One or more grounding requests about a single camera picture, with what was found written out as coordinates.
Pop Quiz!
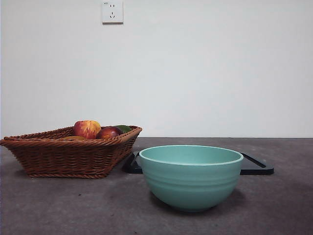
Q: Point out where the red and yellow apple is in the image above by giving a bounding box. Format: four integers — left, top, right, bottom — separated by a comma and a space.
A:
73, 119, 102, 140

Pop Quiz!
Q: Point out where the black rectangular tray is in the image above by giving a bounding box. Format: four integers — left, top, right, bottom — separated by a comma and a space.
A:
121, 151, 274, 175

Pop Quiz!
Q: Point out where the teal ceramic bowl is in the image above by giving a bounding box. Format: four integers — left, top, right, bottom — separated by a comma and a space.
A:
138, 144, 245, 212

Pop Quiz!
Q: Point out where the dark red round fruit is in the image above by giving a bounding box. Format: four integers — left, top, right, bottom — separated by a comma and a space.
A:
95, 126, 123, 139

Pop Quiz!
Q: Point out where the white wall socket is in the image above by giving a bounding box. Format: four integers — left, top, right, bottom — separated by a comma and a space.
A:
102, 0, 124, 24

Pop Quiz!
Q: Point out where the brown wicker basket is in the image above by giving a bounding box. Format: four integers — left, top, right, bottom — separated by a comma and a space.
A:
0, 125, 143, 179

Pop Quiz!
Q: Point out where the green fruit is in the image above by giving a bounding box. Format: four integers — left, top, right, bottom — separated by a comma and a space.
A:
113, 124, 132, 134

